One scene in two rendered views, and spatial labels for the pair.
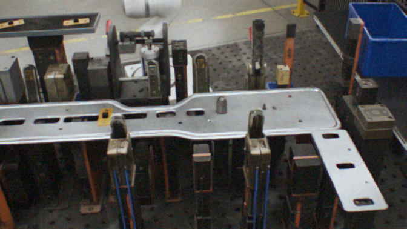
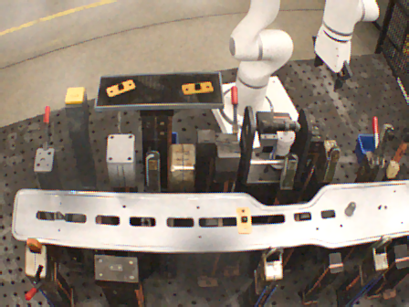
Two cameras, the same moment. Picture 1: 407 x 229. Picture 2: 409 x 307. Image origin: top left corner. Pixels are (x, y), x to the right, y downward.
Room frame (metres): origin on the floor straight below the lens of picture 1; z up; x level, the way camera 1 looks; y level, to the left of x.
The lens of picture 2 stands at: (0.38, 0.47, 2.15)
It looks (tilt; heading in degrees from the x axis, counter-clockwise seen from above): 52 degrees down; 354
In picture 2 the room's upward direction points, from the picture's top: 6 degrees clockwise
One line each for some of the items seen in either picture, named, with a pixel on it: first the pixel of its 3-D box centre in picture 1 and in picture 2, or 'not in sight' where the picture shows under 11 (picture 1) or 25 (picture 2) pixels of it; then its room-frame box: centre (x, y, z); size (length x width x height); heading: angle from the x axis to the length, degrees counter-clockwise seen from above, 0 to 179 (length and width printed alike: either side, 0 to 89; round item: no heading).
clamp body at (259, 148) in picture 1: (254, 191); (360, 280); (0.87, -0.14, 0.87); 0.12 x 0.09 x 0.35; 2
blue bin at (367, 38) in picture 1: (380, 37); not in sight; (1.33, -0.62, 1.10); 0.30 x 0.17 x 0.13; 175
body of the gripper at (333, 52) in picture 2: not in sight; (334, 45); (1.26, 0.08, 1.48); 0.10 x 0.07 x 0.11; 25
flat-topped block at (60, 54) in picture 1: (56, 83); (156, 142); (1.38, 0.52, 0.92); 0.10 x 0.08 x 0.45; 92
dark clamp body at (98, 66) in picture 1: (107, 110); (222, 185); (1.25, 0.31, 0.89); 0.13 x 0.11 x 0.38; 2
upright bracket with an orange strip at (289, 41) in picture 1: (284, 93); (386, 177); (1.23, -0.29, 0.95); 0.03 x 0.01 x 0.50; 92
